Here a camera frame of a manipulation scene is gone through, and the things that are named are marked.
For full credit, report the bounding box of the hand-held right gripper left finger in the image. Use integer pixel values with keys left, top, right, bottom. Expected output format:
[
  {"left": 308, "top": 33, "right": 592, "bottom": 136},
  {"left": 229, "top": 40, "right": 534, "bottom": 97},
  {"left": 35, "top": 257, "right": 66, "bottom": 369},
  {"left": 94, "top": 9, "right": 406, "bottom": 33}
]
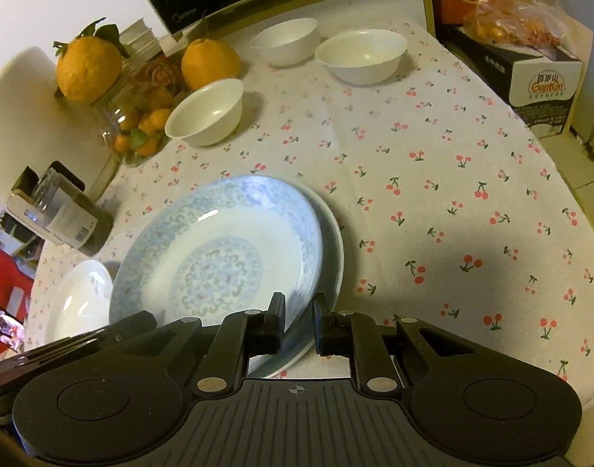
[{"left": 107, "top": 292, "right": 287, "bottom": 396}]

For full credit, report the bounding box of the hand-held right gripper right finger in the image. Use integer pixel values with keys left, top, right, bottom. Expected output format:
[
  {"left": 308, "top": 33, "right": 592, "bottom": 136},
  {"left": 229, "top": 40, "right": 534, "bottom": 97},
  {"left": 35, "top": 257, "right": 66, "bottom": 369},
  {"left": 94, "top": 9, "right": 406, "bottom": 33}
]
[{"left": 314, "top": 293, "right": 478, "bottom": 395}]

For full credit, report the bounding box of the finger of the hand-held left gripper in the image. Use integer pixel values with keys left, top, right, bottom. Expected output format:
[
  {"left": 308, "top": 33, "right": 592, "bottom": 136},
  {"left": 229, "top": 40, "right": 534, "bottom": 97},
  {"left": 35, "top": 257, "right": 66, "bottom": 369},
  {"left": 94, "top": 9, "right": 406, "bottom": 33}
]
[{"left": 12, "top": 312, "right": 158, "bottom": 369}]

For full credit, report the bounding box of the small white plate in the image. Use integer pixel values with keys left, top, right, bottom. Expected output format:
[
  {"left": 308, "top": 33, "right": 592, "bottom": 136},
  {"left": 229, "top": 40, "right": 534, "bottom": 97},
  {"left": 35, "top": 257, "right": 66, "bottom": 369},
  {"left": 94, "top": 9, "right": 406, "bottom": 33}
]
[{"left": 48, "top": 259, "right": 114, "bottom": 346}]

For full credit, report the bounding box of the large white plate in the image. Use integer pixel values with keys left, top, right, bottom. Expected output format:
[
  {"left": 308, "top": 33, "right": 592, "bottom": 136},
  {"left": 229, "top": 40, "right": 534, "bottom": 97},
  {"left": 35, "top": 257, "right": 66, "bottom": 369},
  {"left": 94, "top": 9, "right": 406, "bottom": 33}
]
[{"left": 248, "top": 187, "right": 345, "bottom": 380}]

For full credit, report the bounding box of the blue patterned plate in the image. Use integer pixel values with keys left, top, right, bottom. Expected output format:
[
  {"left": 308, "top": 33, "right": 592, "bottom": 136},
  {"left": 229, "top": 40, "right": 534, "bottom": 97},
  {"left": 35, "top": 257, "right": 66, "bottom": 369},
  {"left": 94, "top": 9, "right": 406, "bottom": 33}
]
[{"left": 108, "top": 175, "right": 324, "bottom": 347}]

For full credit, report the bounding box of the white bowl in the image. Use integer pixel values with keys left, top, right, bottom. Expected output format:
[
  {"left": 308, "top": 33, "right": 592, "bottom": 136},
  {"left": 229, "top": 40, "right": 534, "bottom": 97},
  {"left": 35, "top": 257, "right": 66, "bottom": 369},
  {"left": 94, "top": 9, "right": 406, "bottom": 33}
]
[
  {"left": 249, "top": 17, "right": 322, "bottom": 68},
  {"left": 165, "top": 78, "right": 244, "bottom": 147}
]

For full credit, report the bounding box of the red cloth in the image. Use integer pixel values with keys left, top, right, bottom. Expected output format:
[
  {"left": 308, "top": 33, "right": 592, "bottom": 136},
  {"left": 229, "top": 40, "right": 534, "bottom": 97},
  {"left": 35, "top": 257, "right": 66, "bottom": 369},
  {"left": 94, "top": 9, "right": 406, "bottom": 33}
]
[{"left": 0, "top": 238, "right": 37, "bottom": 312}]

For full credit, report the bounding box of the labelled glass jar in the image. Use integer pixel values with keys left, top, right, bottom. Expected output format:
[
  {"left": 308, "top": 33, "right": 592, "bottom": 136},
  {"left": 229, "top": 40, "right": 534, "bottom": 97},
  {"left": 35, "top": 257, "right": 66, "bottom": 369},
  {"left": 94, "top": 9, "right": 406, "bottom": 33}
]
[{"left": 6, "top": 168, "right": 114, "bottom": 257}]

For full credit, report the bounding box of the cherry print tablecloth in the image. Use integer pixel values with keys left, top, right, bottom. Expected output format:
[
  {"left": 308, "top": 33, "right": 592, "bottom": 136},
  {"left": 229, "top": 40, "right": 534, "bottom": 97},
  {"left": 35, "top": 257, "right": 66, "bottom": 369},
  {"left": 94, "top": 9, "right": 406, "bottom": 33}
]
[{"left": 25, "top": 14, "right": 594, "bottom": 409}]

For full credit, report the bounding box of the clear glass fruit bowl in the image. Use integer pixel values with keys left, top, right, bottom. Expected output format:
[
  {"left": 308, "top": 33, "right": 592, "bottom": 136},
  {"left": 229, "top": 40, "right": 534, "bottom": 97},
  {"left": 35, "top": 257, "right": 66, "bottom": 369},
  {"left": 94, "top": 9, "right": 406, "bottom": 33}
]
[{"left": 95, "top": 58, "right": 181, "bottom": 167}]

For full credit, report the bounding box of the white appliance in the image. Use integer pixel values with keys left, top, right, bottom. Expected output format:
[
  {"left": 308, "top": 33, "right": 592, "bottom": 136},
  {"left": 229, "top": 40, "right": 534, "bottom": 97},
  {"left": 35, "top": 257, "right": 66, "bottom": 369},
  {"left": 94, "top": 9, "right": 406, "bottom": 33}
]
[{"left": 0, "top": 46, "right": 123, "bottom": 205}]

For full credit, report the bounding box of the large orange with leaves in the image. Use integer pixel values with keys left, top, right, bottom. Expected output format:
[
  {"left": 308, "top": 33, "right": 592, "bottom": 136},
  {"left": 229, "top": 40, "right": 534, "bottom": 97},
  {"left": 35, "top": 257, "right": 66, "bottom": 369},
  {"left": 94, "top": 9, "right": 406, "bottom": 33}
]
[{"left": 54, "top": 18, "right": 128, "bottom": 104}]

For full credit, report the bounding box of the red patterned box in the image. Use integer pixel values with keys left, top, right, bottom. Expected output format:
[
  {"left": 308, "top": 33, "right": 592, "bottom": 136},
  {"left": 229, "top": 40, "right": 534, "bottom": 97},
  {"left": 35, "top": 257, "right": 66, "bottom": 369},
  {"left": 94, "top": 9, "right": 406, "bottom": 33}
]
[{"left": 134, "top": 57, "right": 177, "bottom": 95}]

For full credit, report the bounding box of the stack of white containers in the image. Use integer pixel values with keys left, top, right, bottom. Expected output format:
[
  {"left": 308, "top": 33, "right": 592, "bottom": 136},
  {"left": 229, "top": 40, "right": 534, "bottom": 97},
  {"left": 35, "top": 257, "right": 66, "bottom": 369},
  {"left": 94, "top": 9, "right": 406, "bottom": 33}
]
[{"left": 118, "top": 18, "right": 160, "bottom": 56}]

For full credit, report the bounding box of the black and white cardboard box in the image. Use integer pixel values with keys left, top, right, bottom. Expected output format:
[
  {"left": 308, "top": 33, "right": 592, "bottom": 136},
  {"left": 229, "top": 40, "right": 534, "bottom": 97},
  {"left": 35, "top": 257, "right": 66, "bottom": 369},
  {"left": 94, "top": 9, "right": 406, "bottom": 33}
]
[{"left": 443, "top": 24, "right": 585, "bottom": 138}]

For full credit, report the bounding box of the grey metal cabinet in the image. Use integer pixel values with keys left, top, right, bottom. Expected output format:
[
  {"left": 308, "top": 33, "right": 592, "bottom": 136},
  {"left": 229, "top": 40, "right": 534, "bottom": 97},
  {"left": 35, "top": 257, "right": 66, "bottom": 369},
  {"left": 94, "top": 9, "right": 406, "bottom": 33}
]
[{"left": 571, "top": 100, "right": 594, "bottom": 161}]

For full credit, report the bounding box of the plastic bag of tangerines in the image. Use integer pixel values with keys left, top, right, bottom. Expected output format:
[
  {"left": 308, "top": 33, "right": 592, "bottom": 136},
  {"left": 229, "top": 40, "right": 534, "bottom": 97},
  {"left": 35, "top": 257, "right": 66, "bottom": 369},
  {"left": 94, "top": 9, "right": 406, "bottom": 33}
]
[{"left": 464, "top": 0, "right": 594, "bottom": 59}]

